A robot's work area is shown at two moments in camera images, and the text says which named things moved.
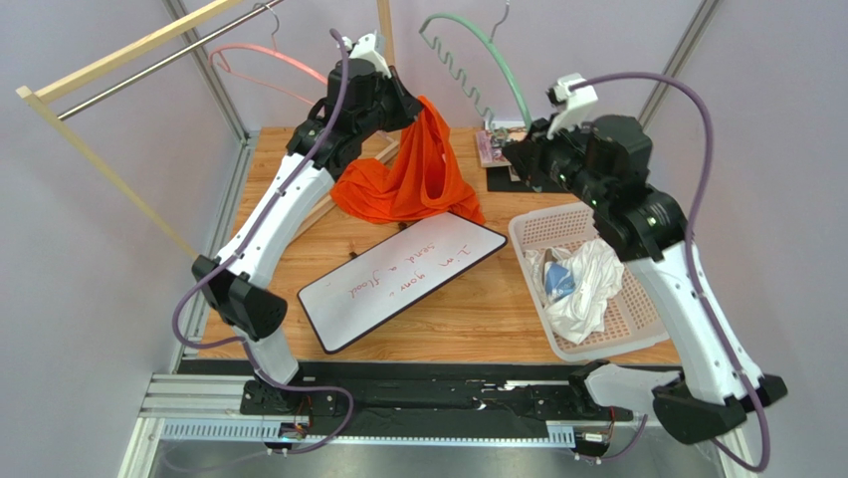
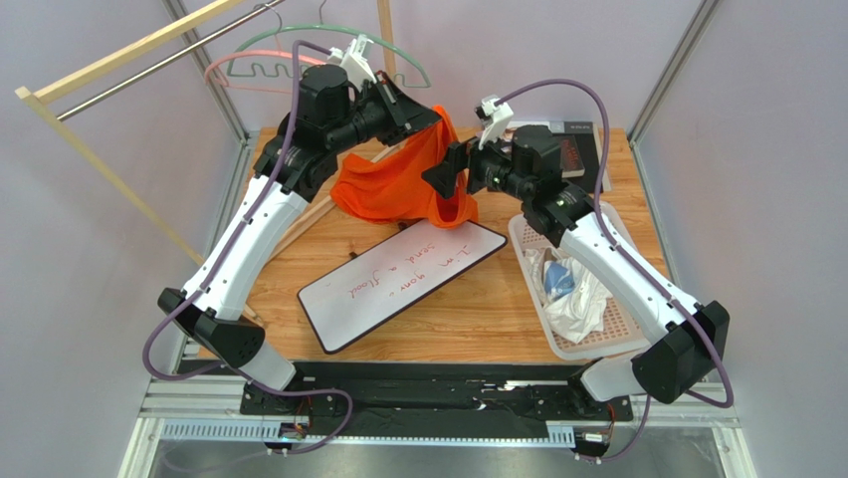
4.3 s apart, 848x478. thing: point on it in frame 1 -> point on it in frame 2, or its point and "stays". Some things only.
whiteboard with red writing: (357, 294) stays
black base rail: (492, 401) stays
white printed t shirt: (573, 284) stays
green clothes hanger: (482, 35) -> (320, 27)
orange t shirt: (418, 178) stays
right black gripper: (525, 154) -> (458, 162)
